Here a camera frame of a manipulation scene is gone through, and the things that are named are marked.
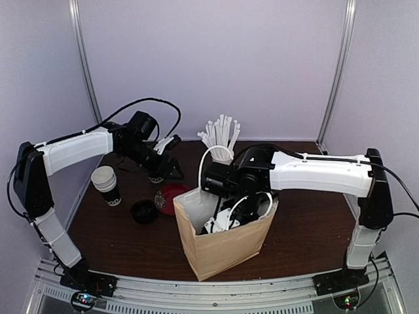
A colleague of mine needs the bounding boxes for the left aluminium wall post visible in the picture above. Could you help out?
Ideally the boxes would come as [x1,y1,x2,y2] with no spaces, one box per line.
[68,0,102,123]

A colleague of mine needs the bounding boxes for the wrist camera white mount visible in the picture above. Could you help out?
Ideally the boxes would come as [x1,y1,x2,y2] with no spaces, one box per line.
[196,208,240,235]
[153,134,181,155]

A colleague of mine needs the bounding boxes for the bundle of white wrapped straws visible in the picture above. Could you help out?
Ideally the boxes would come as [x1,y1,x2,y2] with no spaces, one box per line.
[197,114,241,156]

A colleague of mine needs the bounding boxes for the aluminium front rail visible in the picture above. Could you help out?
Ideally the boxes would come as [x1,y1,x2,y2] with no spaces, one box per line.
[24,258,407,313]

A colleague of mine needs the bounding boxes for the black white paper cup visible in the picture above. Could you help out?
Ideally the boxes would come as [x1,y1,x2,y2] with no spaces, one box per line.
[149,176,164,184]

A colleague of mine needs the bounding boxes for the paper cup holding straws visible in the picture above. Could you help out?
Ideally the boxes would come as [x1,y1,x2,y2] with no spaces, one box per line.
[211,151,234,165]

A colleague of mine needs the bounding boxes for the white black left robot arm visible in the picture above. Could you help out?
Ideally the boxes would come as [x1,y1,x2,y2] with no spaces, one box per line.
[6,111,184,290]

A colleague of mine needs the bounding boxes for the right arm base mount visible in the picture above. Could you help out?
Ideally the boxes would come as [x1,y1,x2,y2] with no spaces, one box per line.
[312,258,370,312]

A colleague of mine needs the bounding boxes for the stack of paper cups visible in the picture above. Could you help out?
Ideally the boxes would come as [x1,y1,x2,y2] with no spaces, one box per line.
[90,166,122,207]

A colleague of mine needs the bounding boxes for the red floral plate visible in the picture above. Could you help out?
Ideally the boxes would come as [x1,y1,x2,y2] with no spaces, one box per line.
[154,183,192,216]

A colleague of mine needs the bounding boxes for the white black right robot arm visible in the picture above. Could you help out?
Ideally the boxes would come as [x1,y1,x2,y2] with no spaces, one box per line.
[198,143,393,289]

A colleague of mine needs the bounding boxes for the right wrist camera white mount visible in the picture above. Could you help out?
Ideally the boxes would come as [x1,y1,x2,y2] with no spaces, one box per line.
[196,208,240,235]

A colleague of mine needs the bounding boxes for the aluminium wall post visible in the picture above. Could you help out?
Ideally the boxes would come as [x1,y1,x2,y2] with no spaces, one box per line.
[316,0,357,150]
[68,0,102,123]

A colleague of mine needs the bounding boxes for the stack of black lids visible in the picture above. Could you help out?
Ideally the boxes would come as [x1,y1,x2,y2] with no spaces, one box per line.
[130,200,158,224]

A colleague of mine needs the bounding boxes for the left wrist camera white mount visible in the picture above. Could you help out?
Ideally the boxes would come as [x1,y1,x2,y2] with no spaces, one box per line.
[153,134,181,155]

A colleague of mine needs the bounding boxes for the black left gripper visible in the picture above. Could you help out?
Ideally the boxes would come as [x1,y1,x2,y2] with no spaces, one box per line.
[120,140,184,180]

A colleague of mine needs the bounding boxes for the brown paper bag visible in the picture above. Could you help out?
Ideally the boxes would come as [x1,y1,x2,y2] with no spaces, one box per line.
[172,145,280,282]

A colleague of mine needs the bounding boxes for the right aluminium wall post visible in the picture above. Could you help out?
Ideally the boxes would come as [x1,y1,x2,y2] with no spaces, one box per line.
[316,0,357,150]

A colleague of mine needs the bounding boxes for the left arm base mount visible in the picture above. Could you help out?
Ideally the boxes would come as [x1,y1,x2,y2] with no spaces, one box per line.
[60,258,118,313]

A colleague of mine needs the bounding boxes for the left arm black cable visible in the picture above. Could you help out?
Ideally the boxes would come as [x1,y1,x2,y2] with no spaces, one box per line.
[6,97,183,226]

